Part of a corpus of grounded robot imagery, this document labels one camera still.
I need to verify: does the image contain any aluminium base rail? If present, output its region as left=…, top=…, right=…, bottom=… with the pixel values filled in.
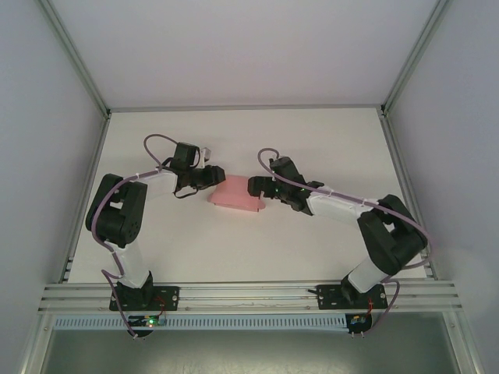
left=37, top=285, right=465, bottom=313

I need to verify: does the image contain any aluminium frame post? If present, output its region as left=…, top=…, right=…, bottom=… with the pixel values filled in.
left=380, top=0, right=459, bottom=118
left=41, top=0, right=113, bottom=118

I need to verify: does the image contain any aluminium table side rail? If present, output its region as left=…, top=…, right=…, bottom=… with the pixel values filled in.
left=21, top=112, right=113, bottom=374
left=378, top=111, right=481, bottom=374

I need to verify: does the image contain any white slotted cable duct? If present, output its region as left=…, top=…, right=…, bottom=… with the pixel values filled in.
left=52, top=314, right=348, bottom=331

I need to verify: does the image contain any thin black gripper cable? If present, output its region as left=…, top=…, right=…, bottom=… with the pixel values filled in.
left=173, top=185, right=200, bottom=200

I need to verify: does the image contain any pink cloth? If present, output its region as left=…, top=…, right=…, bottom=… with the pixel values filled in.
left=207, top=175, right=267, bottom=214

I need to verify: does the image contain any circuit board with green light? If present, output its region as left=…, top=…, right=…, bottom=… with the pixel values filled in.
left=130, top=316, right=168, bottom=328

